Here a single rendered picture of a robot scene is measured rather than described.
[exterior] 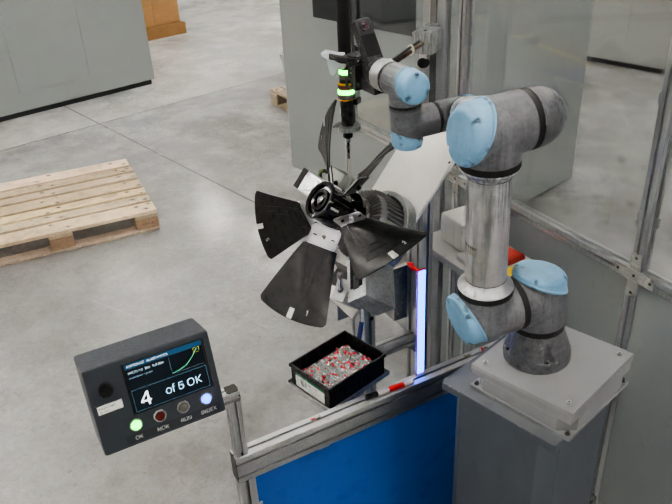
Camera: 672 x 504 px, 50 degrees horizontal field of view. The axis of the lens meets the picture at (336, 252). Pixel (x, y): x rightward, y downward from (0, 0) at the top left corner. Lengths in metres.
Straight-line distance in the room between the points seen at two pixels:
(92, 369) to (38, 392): 2.13
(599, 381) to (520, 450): 0.23
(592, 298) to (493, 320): 0.95
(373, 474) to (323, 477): 0.17
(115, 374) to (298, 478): 0.66
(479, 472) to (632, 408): 0.79
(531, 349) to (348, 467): 0.65
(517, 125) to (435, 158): 0.96
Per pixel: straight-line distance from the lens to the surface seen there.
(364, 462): 2.06
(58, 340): 3.93
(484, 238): 1.43
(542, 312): 1.59
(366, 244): 1.93
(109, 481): 3.08
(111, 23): 7.74
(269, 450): 1.82
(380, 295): 2.10
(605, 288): 2.39
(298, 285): 2.12
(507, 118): 1.32
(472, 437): 1.81
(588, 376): 1.69
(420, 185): 2.26
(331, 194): 2.07
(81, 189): 5.26
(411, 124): 1.68
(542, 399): 1.62
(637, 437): 2.56
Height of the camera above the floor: 2.12
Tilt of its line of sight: 30 degrees down
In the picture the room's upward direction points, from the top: 3 degrees counter-clockwise
